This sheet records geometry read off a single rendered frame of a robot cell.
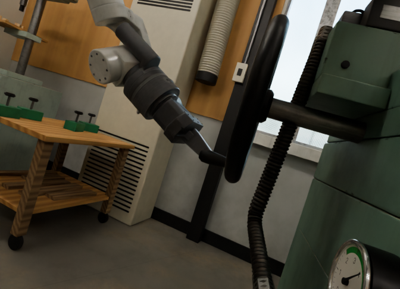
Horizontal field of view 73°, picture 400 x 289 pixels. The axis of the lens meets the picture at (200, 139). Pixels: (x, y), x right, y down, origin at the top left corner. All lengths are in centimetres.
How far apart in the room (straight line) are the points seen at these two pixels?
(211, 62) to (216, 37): 17
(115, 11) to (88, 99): 201
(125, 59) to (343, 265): 45
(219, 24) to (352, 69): 155
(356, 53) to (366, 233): 26
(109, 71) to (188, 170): 155
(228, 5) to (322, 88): 163
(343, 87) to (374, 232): 20
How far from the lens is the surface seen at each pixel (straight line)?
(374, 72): 48
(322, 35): 53
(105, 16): 57
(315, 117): 47
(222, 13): 200
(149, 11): 208
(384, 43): 50
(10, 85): 223
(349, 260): 25
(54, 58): 291
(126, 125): 191
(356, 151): 50
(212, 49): 190
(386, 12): 51
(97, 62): 55
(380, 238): 36
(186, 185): 202
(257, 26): 200
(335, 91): 44
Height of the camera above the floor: 73
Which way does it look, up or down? 1 degrees down
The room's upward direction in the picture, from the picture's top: 18 degrees clockwise
